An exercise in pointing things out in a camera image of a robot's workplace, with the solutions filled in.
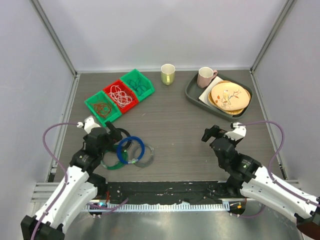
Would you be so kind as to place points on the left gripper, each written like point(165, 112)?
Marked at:
point(114, 135)

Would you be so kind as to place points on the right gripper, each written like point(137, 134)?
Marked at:
point(213, 131)

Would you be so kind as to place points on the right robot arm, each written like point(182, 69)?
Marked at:
point(295, 204)

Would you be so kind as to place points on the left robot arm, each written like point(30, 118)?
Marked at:
point(79, 185)

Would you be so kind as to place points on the near green bin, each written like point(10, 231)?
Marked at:
point(103, 108)

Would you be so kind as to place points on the green bin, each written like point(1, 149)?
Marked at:
point(139, 84)
point(103, 108)

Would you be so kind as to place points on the white napkin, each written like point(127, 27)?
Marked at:
point(204, 97)

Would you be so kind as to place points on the red bin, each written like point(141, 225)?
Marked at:
point(124, 98)

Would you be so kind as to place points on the bird pattern plate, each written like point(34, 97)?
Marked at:
point(230, 96)

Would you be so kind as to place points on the dark grey tray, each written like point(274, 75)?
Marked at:
point(193, 92)

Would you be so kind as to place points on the far green bin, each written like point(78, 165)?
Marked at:
point(139, 84)

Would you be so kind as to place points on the pink mug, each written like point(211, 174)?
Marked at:
point(205, 76)

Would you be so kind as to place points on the yellow-green mug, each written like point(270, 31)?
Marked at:
point(167, 73)

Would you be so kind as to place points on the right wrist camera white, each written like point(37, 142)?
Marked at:
point(237, 132)

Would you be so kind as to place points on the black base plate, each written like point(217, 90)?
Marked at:
point(171, 192)

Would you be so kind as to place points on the slotted cable duct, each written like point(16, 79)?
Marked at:
point(182, 207)

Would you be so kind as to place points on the left aluminium frame post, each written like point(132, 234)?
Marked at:
point(53, 35)

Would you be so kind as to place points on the aluminium frame post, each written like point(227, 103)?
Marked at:
point(285, 11)
point(53, 35)

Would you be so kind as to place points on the right aluminium frame post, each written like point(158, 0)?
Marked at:
point(285, 11)

